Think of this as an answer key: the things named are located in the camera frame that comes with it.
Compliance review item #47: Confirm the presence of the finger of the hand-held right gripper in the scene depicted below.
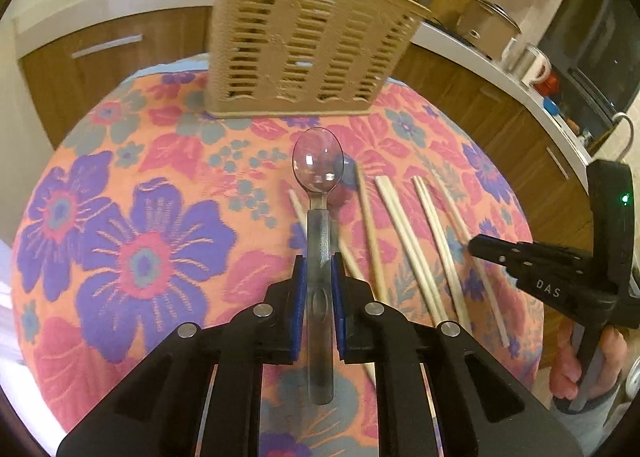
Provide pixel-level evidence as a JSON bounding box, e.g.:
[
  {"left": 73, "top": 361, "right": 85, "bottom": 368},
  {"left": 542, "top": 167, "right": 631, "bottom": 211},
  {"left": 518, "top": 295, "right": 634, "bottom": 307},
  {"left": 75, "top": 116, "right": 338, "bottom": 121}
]
[
  {"left": 472, "top": 235, "right": 582, "bottom": 259},
  {"left": 469, "top": 242, "right": 531, "bottom": 284}
]

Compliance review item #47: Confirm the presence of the person's right forearm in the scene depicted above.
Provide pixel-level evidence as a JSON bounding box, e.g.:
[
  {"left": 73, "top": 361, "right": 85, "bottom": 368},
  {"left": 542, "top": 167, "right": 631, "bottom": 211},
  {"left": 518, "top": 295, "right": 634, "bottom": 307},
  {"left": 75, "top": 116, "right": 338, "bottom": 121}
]
[{"left": 550, "top": 369, "right": 633, "bottom": 457}]

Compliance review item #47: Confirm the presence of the beige rice cooker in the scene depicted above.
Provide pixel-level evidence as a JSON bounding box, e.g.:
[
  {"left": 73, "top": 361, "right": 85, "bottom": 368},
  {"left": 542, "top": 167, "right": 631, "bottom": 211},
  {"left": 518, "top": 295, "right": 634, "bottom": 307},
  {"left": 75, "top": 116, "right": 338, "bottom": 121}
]
[{"left": 456, "top": 0, "right": 522, "bottom": 61}]

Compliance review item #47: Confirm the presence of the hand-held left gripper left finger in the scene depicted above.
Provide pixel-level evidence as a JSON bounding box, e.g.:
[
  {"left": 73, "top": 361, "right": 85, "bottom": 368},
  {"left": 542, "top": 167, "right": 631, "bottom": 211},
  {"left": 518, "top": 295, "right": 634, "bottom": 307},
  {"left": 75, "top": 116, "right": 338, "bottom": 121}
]
[{"left": 56, "top": 254, "right": 308, "bottom": 457}]

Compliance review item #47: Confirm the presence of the metal cabinet handle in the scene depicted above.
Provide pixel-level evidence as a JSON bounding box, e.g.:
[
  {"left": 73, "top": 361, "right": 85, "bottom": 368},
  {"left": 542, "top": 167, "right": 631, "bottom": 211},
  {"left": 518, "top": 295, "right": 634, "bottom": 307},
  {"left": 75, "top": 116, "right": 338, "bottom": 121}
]
[
  {"left": 71, "top": 34, "right": 143, "bottom": 60},
  {"left": 545, "top": 146, "right": 572, "bottom": 181}
]

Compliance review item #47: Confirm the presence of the person's right hand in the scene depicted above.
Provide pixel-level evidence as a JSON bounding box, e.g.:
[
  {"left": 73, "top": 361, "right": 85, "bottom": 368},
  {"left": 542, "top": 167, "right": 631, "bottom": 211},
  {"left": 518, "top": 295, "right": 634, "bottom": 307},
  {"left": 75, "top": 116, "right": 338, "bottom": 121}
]
[{"left": 549, "top": 324, "right": 629, "bottom": 401}]

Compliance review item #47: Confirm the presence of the dark window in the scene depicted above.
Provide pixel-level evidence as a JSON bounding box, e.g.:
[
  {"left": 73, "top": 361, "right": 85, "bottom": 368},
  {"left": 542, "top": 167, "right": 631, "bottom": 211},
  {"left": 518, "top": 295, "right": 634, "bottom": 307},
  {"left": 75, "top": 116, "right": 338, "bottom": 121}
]
[{"left": 537, "top": 0, "right": 633, "bottom": 138}]

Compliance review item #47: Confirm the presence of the metal faucet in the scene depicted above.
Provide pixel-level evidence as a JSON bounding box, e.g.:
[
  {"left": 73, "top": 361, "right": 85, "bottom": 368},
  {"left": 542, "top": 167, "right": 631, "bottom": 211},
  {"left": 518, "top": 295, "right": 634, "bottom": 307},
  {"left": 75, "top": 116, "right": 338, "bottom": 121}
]
[{"left": 580, "top": 112, "right": 636, "bottom": 148}]

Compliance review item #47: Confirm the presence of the white pink electric kettle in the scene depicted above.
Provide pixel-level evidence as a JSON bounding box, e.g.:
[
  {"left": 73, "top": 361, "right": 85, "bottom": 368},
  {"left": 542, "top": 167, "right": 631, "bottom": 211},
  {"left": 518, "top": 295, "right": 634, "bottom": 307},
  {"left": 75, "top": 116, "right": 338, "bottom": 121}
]
[{"left": 502, "top": 37, "right": 552, "bottom": 86}]

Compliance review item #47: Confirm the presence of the beige woven plastic utensil basket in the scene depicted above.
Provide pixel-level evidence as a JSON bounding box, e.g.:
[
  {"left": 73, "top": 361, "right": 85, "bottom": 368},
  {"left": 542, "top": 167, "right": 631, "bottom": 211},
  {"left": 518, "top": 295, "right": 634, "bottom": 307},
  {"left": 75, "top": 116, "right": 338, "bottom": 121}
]
[{"left": 204, "top": 0, "right": 432, "bottom": 118}]

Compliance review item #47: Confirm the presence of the wooden chopstick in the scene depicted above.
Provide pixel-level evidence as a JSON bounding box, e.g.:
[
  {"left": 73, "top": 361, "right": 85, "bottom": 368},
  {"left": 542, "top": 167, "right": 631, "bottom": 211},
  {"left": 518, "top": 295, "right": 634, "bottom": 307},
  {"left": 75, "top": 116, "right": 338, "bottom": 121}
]
[
  {"left": 376, "top": 177, "right": 448, "bottom": 327},
  {"left": 432, "top": 169, "right": 511, "bottom": 348},
  {"left": 354, "top": 164, "right": 388, "bottom": 302},
  {"left": 412, "top": 177, "right": 458, "bottom": 298},
  {"left": 417, "top": 182, "right": 473, "bottom": 335},
  {"left": 288, "top": 189, "right": 373, "bottom": 290}
]

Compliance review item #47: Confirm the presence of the clear plastic spoon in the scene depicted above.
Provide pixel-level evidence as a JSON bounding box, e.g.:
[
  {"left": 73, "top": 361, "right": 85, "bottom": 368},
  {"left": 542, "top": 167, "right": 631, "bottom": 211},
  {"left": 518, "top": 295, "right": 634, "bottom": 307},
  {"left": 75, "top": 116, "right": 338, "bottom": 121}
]
[{"left": 291, "top": 127, "right": 345, "bottom": 405}]

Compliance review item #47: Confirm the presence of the floral tablecloth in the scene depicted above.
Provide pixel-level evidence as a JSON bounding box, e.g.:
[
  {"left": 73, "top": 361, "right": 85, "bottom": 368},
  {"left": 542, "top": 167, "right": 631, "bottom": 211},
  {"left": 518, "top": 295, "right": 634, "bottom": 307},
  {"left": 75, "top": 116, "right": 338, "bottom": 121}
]
[{"left": 10, "top": 54, "right": 547, "bottom": 457}]

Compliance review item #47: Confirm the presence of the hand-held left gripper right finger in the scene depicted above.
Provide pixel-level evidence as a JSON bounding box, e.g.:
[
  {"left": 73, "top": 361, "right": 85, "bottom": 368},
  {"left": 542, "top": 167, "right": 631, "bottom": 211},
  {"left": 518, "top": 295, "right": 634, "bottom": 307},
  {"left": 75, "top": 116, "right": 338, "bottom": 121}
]
[{"left": 330, "top": 254, "right": 583, "bottom": 457}]

